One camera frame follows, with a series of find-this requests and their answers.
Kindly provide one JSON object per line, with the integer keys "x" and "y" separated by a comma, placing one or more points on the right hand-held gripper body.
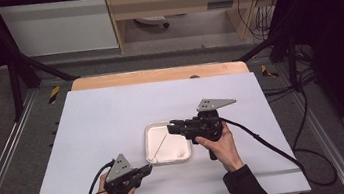
{"x": 209, "y": 124}

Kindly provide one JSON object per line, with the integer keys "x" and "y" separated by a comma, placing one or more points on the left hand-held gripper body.
{"x": 120, "y": 181}

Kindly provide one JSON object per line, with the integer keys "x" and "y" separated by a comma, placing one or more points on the white marshmallow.
{"x": 152, "y": 160}

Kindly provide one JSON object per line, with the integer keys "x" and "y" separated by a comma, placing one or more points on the white square tray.
{"x": 170, "y": 151}

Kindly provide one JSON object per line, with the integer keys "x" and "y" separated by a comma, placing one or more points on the thin wooden skewer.
{"x": 159, "y": 146}

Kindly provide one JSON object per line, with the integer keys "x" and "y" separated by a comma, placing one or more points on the person's right hand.
{"x": 224, "y": 152}

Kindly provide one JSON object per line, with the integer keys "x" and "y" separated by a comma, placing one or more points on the light wooden table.
{"x": 157, "y": 76}

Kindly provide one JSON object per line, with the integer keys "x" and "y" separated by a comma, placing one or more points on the yellow black tape strip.
{"x": 267, "y": 71}
{"x": 54, "y": 94}

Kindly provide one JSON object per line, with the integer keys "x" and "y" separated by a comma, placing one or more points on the white chair base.
{"x": 151, "y": 20}

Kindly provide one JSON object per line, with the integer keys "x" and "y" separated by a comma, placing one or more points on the black metal stand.
{"x": 16, "y": 80}
{"x": 286, "y": 45}

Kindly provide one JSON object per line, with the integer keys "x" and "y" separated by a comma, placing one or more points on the wooden desk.
{"x": 181, "y": 1}

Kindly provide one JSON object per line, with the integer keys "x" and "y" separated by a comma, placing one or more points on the white cabinet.
{"x": 58, "y": 24}

